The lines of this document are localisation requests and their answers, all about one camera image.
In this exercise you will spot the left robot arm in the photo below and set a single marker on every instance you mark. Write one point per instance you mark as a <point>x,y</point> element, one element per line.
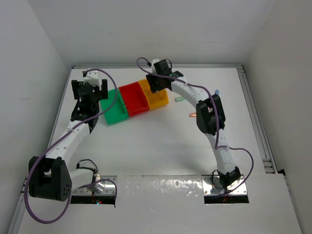
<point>51,178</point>

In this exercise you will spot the yellow plastic bin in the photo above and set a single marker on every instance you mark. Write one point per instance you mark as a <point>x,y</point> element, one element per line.
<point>155,100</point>

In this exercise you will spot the red plastic bin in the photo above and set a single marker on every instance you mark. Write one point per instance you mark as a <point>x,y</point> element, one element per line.
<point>134,99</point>

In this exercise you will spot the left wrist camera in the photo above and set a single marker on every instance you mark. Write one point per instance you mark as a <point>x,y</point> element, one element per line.
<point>91,78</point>

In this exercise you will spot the green correction tape case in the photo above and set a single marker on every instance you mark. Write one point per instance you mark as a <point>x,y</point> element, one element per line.
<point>179,99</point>

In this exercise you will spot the aluminium frame rail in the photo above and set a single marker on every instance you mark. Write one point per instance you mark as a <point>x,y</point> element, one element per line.
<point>118,66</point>
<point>258,127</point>

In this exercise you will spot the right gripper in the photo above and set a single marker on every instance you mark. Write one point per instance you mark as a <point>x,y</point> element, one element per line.
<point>154,86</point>

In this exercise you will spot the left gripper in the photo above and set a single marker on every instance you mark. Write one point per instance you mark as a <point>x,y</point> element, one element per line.
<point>75,84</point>

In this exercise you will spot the green plastic bin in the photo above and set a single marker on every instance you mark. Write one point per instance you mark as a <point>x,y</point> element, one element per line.
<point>118,112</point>

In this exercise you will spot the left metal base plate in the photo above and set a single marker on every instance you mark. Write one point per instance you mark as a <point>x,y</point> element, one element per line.
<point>103,188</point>

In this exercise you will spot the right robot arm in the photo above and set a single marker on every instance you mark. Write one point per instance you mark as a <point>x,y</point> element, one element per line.
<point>210,117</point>

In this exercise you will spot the aluminium frame rail right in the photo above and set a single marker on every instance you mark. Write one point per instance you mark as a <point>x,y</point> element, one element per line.
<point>258,127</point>

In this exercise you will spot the aluminium frame rail back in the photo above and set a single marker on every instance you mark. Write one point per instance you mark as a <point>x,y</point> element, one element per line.
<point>118,66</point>

